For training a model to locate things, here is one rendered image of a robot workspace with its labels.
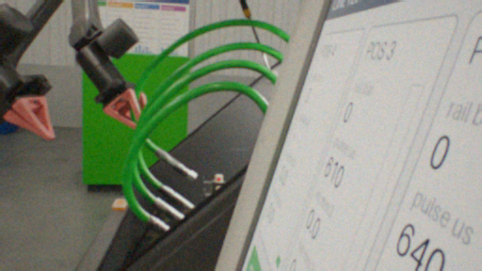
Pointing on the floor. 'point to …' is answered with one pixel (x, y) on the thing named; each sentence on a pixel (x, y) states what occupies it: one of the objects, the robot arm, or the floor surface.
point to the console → (269, 133)
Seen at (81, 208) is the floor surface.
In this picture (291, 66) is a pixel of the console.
